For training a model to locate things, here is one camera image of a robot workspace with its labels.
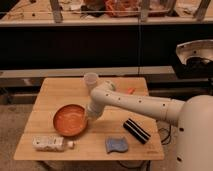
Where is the small orange object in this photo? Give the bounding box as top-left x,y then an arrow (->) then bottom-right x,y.
127,88 -> 135,94

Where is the blue sponge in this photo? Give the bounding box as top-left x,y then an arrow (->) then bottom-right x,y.
105,137 -> 128,153

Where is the orange ceramic bowl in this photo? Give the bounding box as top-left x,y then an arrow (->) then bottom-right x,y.
53,104 -> 87,136

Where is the wooden table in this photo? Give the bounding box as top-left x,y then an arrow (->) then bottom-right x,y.
14,78 -> 164,161

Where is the black striped eraser block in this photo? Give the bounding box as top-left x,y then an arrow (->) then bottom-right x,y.
123,118 -> 151,144

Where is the white plastic bottle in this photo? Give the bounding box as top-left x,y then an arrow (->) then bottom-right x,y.
32,136 -> 74,152

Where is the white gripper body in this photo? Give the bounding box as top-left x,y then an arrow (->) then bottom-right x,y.
86,101 -> 104,121

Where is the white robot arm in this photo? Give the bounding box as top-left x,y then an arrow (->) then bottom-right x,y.
86,81 -> 213,171

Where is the black and white machine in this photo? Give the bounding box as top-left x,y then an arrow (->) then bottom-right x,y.
172,39 -> 213,79

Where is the black cable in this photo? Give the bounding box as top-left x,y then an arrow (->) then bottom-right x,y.
157,120 -> 173,146

